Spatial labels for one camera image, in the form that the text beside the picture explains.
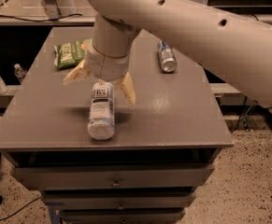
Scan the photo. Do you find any green chip bag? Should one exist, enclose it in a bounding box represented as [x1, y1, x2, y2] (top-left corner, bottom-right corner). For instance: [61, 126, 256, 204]
[53, 39, 92, 70]

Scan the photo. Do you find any black cable on floor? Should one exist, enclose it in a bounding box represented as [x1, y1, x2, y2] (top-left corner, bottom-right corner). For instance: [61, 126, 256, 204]
[0, 196, 42, 223]

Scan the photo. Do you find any blue label plastic water bottle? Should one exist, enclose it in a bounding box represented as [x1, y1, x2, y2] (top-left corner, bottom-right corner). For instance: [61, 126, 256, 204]
[88, 81, 115, 140]

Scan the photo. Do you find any black cable on ledge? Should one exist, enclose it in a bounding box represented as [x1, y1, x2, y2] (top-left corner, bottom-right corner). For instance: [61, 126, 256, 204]
[0, 8, 83, 23]

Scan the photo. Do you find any small clear bottle background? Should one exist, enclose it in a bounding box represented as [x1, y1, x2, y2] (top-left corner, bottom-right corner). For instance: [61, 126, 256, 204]
[14, 63, 27, 83]

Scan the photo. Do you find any grey metal post left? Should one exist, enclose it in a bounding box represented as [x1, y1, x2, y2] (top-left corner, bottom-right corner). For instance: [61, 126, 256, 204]
[32, 0, 78, 21]

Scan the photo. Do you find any blue silver soda can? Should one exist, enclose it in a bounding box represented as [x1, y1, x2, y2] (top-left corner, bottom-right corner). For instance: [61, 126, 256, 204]
[157, 40, 177, 73]

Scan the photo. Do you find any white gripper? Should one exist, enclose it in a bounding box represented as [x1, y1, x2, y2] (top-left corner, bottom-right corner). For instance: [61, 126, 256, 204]
[63, 44, 136, 106]

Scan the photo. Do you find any bottom drawer with knob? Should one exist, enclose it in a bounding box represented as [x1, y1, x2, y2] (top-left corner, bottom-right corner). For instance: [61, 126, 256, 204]
[61, 208, 185, 224]

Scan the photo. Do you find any grey drawer cabinet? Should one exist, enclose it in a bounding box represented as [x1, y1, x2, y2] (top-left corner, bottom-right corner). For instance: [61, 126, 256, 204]
[0, 26, 235, 224]

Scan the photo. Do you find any drawer with knob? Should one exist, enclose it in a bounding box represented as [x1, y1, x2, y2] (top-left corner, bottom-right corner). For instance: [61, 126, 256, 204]
[61, 208, 185, 224]
[13, 164, 214, 190]
[44, 192, 195, 210]

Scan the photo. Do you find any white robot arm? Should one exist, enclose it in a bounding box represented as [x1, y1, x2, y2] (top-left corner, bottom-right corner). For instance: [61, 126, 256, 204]
[64, 0, 272, 113]

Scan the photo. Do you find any middle drawer with knob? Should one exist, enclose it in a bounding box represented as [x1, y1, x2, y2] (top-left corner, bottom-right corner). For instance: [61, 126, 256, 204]
[44, 192, 195, 210]

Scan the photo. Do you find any top drawer with knob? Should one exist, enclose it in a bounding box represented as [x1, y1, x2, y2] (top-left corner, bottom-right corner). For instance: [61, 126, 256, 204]
[13, 164, 214, 190]

